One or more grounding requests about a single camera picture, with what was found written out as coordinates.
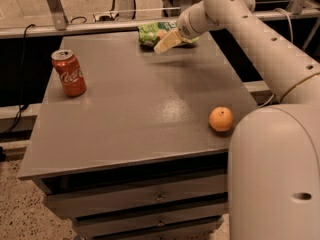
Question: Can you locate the orange fruit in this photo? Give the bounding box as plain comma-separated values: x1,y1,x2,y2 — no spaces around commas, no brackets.
209,107,234,132

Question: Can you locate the black cable on left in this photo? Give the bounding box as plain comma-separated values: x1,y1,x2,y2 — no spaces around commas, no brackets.
0,23,36,142

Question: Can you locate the white cable on right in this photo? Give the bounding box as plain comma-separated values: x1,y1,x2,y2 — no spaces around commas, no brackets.
258,7,294,109

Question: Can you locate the white power strip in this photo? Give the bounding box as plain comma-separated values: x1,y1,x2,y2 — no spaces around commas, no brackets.
93,12,118,22

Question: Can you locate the red Coca-Cola can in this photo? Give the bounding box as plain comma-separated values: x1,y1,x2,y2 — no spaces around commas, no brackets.
51,49,86,97

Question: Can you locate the green rice chip bag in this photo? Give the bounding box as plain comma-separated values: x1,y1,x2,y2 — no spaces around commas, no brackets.
138,21,199,47

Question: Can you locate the grey metal railing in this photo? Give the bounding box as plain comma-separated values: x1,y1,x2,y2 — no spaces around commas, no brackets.
0,0,320,40

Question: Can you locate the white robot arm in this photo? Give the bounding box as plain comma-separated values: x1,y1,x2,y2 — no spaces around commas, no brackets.
155,0,320,240

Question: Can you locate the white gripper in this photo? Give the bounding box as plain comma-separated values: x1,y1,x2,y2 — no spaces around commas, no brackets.
154,2,217,54

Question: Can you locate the grey drawer cabinet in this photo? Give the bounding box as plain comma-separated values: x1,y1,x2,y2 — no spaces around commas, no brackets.
19,32,257,240

